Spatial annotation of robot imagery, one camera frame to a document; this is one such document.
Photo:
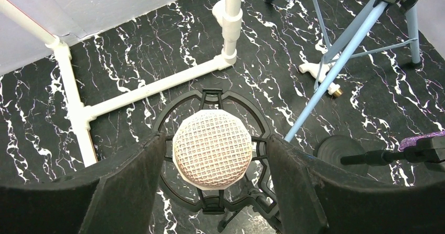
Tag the blue music stand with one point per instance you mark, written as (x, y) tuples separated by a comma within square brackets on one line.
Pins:
[(340, 52)]

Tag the pink microphone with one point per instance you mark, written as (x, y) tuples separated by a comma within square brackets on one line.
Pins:
[(212, 149)]

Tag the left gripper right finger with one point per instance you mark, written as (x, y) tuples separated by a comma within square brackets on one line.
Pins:
[(316, 197)]

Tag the white PVC pipe frame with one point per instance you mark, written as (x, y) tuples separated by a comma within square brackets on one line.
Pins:
[(37, 136)]

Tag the white pipe piece brass end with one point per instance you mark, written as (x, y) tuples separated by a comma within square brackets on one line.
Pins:
[(319, 72)]

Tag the black round-base microphone stand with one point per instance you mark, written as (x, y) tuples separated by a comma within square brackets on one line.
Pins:
[(346, 153)]

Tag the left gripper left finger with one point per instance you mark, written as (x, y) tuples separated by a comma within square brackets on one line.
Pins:
[(115, 195)]

